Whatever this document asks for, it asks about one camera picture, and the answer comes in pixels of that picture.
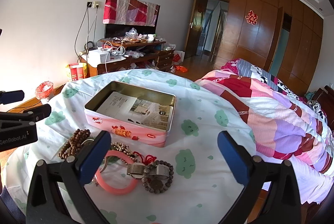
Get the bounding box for wooden TV cabinet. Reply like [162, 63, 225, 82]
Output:
[79, 39, 174, 77]

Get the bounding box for wooden headboard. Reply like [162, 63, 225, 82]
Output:
[312, 85, 334, 112]

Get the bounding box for wall power socket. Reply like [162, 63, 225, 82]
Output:
[87, 1, 100, 8]

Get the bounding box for red knotted cord charm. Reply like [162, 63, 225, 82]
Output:
[133, 151, 157, 165]

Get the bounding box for red double happiness sticker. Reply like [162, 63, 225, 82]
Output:
[245, 10, 258, 26]

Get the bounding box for pink rectangular tin box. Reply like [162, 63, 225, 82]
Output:
[84, 81, 177, 148]

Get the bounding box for wooden wardrobe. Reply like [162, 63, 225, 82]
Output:
[215, 0, 323, 96]

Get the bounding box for silver metal watch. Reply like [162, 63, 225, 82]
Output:
[127, 162, 170, 179]

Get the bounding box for wooden door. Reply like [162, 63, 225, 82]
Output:
[185, 0, 208, 58]

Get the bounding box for red patchwork cloth cover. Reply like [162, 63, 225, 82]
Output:
[102, 0, 160, 27]

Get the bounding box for red yellow carton box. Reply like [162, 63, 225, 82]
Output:
[66, 62, 88, 82]

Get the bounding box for dark bead bracelet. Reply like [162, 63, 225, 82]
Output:
[141, 160, 175, 195]

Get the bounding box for pink patchwork quilt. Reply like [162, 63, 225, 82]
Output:
[194, 58, 334, 178]

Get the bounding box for white box appliance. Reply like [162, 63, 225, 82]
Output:
[87, 49, 110, 68]

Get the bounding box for brown wooden bead mala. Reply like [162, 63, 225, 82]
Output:
[58, 129, 91, 160]

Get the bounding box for black television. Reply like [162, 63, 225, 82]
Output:
[104, 24, 156, 38]

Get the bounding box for red gift bag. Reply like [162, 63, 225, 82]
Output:
[172, 51, 185, 65]

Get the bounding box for bin with red bag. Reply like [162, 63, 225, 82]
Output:
[34, 81, 54, 100]

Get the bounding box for gold bead bracelet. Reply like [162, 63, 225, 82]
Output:
[104, 141, 138, 162]

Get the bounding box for hanging power cables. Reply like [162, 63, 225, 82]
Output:
[74, 6, 101, 58]

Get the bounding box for pink bangle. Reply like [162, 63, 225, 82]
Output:
[95, 150, 138, 196]

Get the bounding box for paper booklet in tin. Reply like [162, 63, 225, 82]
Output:
[96, 92, 173, 131]

